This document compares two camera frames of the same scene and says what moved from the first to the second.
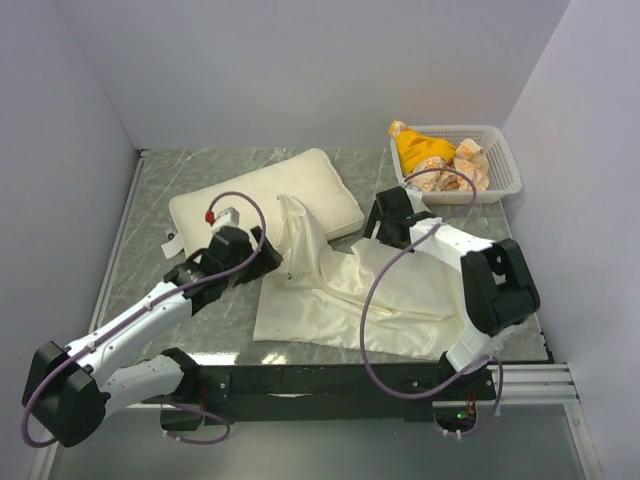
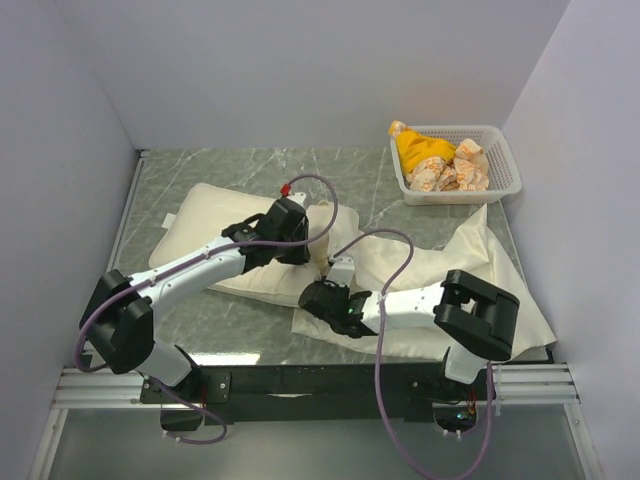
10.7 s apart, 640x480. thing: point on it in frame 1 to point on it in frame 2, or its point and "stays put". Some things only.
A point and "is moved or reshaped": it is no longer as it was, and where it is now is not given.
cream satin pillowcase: x=365 y=295 is moved or reshaped
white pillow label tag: x=174 y=244 to x=168 y=221
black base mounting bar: x=315 y=394 stays put
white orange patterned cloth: x=465 y=171 stays put
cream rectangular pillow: x=312 y=180 to x=199 y=226
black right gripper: x=377 y=216 to x=335 y=286
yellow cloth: x=415 y=147 stays put
